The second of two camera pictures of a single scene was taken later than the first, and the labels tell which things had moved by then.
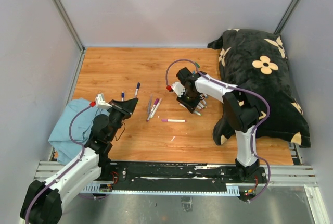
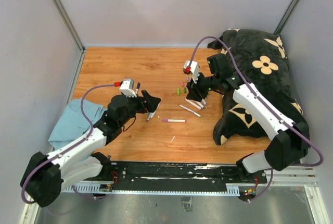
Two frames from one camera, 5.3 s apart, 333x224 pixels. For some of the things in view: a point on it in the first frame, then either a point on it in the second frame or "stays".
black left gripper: [125, 108] to [150, 104]
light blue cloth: [67, 151] stays
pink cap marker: [174, 120] stays
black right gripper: [191, 106] to [194, 92]
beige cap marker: [155, 110] stays
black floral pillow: [257, 62] stays
